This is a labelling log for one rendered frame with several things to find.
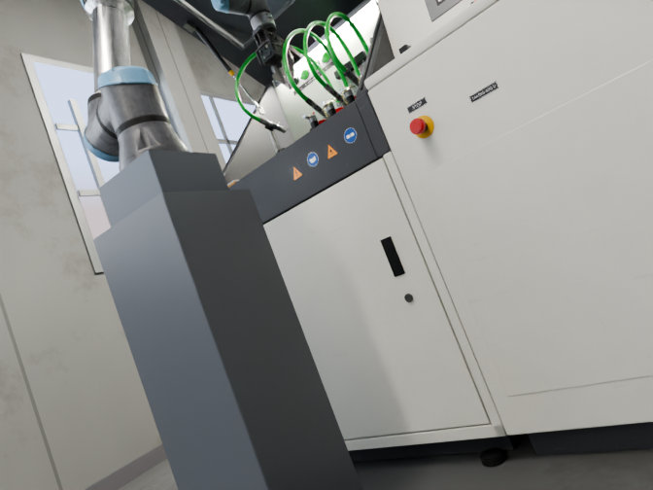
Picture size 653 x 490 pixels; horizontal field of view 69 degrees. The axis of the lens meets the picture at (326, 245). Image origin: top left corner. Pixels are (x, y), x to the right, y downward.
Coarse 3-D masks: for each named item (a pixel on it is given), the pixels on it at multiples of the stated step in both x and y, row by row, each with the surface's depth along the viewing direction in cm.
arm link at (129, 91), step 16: (112, 80) 97; (128, 80) 97; (144, 80) 99; (112, 96) 97; (128, 96) 97; (144, 96) 98; (160, 96) 102; (96, 112) 104; (112, 112) 98; (128, 112) 96; (144, 112) 97; (160, 112) 100; (112, 128) 103
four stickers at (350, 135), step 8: (352, 128) 120; (344, 136) 122; (352, 136) 120; (328, 144) 125; (312, 152) 129; (328, 152) 125; (336, 152) 124; (312, 160) 129; (296, 168) 133; (296, 176) 133
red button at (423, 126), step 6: (414, 120) 106; (420, 120) 105; (426, 120) 108; (414, 126) 106; (420, 126) 105; (426, 126) 106; (432, 126) 107; (414, 132) 106; (420, 132) 106; (426, 132) 108
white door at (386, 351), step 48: (336, 192) 126; (384, 192) 117; (288, 240) 139; (336, 240) 129; (384, 240) 119; (288, 288) 142; (336, 288) 131; (384, 288) 122; (432, 288) 114; (336, 336) 134; (384, 336) 124; (432, 336) 116; (336, 384) 137; (384, 384) 127; (432, 384) 118; (384, 432) 129
